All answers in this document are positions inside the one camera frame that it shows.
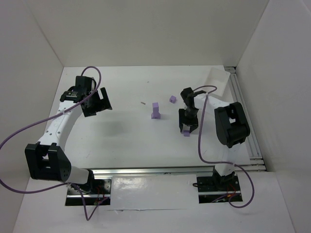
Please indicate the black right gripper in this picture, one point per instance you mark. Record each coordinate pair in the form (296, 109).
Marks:
(188, 121)

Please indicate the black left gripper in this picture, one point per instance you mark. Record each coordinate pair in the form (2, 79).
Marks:
(96, 104)

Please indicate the white perforated metal bin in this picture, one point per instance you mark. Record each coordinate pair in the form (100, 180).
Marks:
(218, 78)

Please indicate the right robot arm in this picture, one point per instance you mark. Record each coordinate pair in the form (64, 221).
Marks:
(231, 125)

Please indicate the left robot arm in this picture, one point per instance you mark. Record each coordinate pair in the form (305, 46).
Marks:
(46, 158)

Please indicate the aluminium rail front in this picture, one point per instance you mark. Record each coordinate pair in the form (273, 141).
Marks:
(153, 171)

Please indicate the aluminium rail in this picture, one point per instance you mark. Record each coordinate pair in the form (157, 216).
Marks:
(251, 143)
(153, 171)

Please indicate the aluminium rail right side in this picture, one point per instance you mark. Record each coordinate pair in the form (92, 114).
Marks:
(251, 143)

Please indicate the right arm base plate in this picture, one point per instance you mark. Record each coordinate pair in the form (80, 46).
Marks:
(210, 192)

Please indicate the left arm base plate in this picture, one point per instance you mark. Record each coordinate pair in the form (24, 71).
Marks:
(99, 193)

